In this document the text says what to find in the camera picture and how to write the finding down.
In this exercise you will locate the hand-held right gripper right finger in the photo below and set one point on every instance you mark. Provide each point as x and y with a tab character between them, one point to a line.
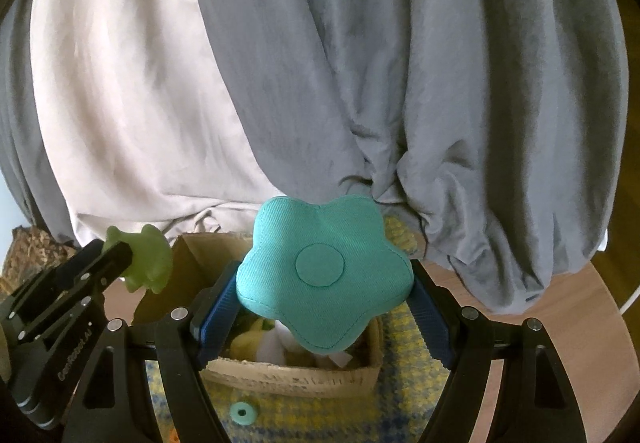
430	323

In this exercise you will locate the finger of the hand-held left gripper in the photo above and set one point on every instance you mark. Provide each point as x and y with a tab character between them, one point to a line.
75	260
100	278

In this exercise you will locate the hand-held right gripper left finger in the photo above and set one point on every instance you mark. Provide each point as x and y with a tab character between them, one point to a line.
220	308

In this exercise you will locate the yellow plush duck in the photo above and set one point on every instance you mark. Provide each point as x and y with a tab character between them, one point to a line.
247	340

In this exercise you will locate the green dinosaur toy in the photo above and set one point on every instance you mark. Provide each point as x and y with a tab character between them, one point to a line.
147	258

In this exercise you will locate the white plush dog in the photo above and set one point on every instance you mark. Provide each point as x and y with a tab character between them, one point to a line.
280	348

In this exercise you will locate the printed cardboard box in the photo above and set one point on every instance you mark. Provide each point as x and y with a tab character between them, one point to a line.
280	378

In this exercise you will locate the teal star plush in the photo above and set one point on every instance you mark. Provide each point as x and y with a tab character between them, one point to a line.
320	263

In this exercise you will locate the brown patterned cloth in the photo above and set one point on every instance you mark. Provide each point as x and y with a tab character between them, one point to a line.
30	248

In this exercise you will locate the yellow blue plaid mat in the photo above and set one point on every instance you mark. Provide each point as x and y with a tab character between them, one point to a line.
300	418

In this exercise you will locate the pale pink cloth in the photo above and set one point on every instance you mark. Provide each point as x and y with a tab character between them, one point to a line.
125	123

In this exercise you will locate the white cloth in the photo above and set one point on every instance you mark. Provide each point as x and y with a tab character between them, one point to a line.
603	243

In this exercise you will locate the white hoop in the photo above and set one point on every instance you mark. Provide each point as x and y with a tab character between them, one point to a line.
631	295

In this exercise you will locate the grey blanket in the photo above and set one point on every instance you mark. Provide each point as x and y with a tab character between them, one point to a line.
400	73

